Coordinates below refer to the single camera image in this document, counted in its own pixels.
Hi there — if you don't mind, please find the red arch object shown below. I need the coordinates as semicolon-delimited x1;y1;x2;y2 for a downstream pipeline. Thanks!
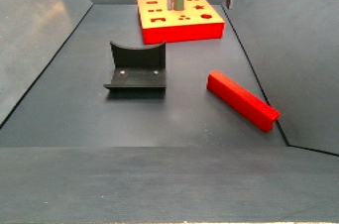
207;70;280;132

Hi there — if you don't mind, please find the black curved fixture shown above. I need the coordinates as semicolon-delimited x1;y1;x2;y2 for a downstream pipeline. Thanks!
104;43;167;89

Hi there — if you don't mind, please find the red shape sorter block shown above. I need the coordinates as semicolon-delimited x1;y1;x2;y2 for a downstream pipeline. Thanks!
136;0;226;45

